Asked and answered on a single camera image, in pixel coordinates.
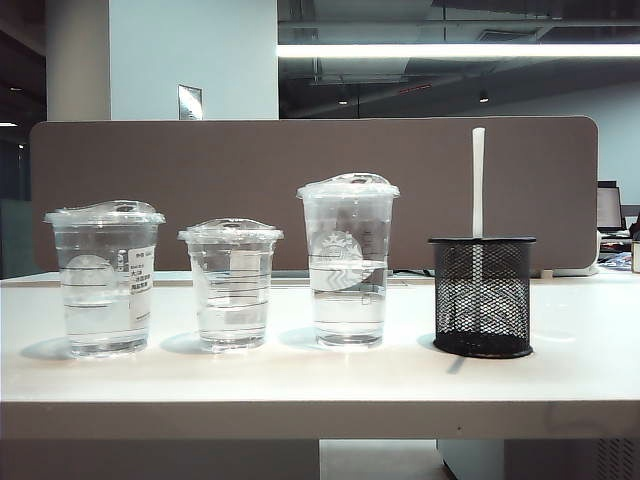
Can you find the white plastic straw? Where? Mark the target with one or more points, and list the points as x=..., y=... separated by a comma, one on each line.
x=479, y=175

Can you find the black mesh pen holder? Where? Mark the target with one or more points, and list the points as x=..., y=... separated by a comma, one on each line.
x=500, y=300

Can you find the tall cup clear lid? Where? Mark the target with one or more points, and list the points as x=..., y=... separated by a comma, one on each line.
x=347, y=187

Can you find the tall clear cup with logo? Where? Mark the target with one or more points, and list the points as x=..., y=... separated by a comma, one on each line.
x=347, y=300

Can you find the small cup clear lid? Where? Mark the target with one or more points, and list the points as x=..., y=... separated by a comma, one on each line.
x=230, y=231

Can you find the small clear plastic cup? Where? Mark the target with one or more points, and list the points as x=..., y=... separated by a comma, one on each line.
x=230, y=300

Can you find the medium cup clear lid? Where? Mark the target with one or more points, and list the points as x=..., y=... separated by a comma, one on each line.
x=105, y=214

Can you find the medium clear cup with label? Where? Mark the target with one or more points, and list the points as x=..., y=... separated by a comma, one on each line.
x=95, y=300

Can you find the brown desk partition panel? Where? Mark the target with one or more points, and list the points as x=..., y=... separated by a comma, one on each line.
x=250, y=160

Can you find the red ceiling sign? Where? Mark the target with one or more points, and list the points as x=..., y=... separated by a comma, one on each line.
x=415, y=89

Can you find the black ceiling spot lamp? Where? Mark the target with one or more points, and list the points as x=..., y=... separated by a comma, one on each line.
x=484, y=97

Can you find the long ceiling light strip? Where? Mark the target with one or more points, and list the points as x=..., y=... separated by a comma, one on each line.
x=450, y=50

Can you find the computer monitor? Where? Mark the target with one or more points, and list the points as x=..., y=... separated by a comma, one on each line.
x=609, y=207

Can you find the yellowish box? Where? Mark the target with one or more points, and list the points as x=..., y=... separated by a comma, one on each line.
x=636, y=257

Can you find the framed wall poster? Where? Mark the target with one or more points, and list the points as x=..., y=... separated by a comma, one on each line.
x=190, y=102

